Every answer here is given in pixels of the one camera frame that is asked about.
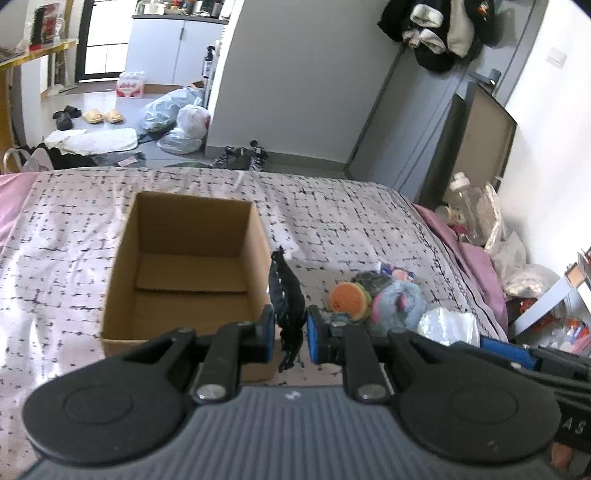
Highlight light blue fluffy plush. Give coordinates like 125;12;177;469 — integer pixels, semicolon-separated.
370;280;427;336

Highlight black knitted soft item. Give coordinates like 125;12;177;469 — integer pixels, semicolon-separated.
269;247;305;372

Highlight white crumpled soft item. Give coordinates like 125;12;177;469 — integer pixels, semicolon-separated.
417;307;480;347

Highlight pink bed sheet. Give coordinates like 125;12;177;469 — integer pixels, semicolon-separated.
414;205;508;342

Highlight dark floral fabric item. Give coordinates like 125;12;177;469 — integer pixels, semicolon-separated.
352;271;394;298

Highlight orange round plush toy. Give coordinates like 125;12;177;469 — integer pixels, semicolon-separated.
329;282;373;321

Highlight brown cardboard box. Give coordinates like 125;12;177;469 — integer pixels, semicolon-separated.
100;191;271;356

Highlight patterned white bed cover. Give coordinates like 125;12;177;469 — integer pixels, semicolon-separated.
1;168;507;479

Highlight clear plastic bottle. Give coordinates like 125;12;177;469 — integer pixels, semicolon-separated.
448;172;485;246

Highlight dark framed board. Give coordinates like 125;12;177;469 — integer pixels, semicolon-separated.
416;82;517;210

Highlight grey door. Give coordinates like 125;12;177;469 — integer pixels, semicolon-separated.
345;0;548;199

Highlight white tote bag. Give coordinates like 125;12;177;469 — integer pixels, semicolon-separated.
2;147;54;174

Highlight clear plastic bag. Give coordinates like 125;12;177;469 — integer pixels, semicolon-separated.
157;128;202;155

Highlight pair of sneakers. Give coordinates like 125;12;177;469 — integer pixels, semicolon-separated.
211;140;269;172

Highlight white floor mat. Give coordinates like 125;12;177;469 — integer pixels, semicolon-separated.
44;128;138;156

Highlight right yellow slipper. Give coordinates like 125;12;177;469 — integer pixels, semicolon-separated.
103;109;125;124

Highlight white red plastic bag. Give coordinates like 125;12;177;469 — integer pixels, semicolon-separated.
176;105;211;140

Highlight blue grey garbage bag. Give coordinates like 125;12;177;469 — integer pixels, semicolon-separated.
138;86;204;133

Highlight black slippers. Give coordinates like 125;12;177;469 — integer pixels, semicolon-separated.
52;105;82;131

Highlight yellow edged table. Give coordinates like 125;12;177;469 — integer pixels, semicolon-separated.
0;39;78;154

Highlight bottled water pack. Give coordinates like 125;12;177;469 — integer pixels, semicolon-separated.
115;71;145;98

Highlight hanging clothes pile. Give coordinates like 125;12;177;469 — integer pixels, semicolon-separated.
378;0;501;74

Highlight spray bottle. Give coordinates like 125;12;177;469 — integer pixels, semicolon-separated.
201;45;216;80

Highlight white kitchen cabinet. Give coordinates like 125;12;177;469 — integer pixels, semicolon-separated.
124;15;228;85

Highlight red snack box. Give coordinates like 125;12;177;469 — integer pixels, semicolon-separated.
29;1;62;51

